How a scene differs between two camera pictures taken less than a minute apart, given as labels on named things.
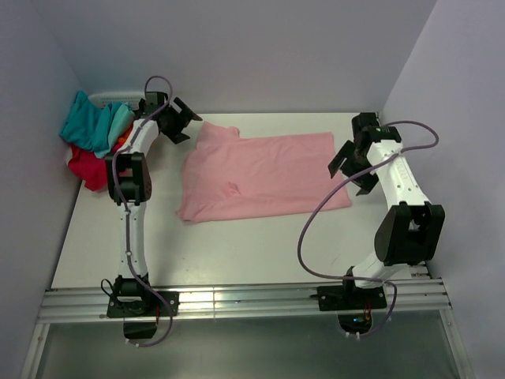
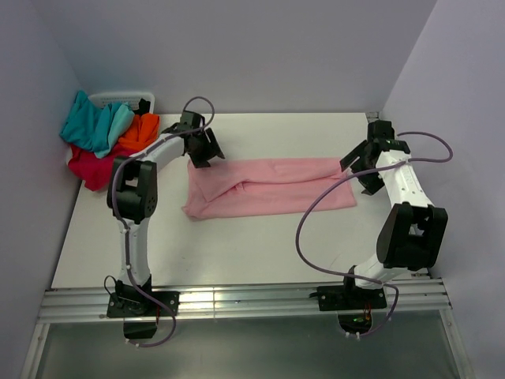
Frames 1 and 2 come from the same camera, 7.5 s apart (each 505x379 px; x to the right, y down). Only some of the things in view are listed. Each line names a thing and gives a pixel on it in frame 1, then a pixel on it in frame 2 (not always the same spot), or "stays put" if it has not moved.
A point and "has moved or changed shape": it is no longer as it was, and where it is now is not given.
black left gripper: [178, 136] → [201, 160]
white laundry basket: [102, 99] stays put
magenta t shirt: [88, 168] stays put
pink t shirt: [226, 175] has moved or changed shape
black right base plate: [349, 297] stays put
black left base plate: [151, 305] stays put
